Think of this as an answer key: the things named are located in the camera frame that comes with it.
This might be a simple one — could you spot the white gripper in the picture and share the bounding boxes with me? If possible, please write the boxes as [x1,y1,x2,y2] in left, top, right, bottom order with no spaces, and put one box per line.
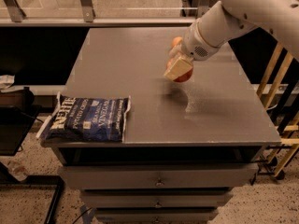
[164,19,220,81]

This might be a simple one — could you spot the red apple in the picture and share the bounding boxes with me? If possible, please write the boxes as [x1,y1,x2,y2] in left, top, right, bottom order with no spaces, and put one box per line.
[174,69,193,82]

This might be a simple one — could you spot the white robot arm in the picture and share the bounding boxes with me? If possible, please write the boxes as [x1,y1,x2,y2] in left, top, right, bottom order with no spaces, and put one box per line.
[164,0,299,82]

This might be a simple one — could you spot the blue chip bag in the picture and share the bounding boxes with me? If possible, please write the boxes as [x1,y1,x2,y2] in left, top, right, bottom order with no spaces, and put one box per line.
[36,92,131,142]

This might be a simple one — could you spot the orange fruit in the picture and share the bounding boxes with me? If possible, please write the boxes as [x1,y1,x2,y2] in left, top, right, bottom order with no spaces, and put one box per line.
[171,36,182,48]

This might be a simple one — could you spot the grey drawer cabinet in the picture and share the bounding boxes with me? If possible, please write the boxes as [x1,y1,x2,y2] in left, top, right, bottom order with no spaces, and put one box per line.
[47,27,279,224]

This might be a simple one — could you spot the metal railing with glass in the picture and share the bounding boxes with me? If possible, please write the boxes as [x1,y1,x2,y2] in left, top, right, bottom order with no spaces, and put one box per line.
[0,0,217,27]

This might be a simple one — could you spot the black side table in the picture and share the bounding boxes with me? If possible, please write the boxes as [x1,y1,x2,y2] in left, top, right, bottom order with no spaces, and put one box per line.
[0,86,43,157]

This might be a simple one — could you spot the black floor frame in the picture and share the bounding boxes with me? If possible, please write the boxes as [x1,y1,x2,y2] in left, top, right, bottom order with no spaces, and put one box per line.
[0,162,64,224]

